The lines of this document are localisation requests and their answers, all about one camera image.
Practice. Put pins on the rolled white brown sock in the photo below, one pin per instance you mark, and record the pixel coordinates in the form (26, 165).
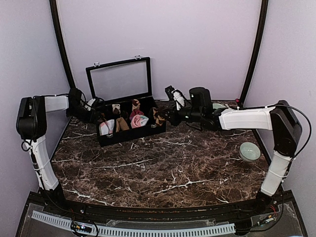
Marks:
(116, 109)

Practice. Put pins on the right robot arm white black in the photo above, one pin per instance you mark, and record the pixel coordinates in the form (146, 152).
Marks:
(279, 118)

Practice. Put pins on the celadon bowl on plate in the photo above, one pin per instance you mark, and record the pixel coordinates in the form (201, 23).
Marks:
(218, 106)

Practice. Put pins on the pink mint patterned sock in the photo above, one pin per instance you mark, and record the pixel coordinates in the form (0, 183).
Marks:
(139, 121)

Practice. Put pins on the left black frame post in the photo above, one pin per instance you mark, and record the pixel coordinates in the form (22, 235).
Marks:
(61, 44)

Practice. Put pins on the rolled tan sock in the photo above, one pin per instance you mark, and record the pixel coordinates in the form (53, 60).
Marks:
(121, 125)

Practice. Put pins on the rolled purple orange sock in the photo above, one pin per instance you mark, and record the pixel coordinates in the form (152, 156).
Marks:
(134, 113)

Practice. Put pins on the rolled cream brown sock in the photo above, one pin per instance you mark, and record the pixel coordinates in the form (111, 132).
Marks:
(135, 104)

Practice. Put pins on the white slotted cable duct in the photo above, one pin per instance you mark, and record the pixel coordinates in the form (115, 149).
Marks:
(134, 229)

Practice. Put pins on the brown argyle sock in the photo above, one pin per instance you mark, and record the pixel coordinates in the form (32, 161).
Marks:
(155, 115)

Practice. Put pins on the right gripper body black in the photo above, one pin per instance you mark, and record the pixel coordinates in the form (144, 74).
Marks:
(195, 115)

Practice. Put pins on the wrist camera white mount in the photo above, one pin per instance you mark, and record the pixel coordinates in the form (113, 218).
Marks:
(175, 95)
(91, 104)

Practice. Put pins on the rolled pink white sock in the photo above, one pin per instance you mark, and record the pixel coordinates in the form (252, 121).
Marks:
(107, 127)

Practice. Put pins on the right black frame post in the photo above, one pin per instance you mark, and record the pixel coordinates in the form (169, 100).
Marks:
(255, 51)

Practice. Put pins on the celadon bowl on table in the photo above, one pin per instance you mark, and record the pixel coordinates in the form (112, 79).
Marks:
(249, 152)

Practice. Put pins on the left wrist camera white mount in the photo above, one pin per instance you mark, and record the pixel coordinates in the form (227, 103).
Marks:
(91, 104)

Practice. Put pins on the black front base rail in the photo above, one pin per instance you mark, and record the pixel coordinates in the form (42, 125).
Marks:
(231, 212)

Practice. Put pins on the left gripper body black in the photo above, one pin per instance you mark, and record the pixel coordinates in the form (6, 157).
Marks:
(78, 113)

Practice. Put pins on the square floral ceramic plate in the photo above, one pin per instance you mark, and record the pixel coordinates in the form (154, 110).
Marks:
(227, 106)

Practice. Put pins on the black glass-lid storage box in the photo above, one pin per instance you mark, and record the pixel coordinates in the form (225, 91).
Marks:
(119, 83)

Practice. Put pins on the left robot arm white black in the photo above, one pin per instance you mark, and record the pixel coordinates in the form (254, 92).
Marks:
(31, 125)

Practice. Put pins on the black frame post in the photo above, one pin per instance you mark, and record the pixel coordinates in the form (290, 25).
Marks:
(61, 44)
(255, 51)

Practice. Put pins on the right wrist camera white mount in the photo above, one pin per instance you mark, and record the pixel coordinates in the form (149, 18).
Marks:
(175, 95)

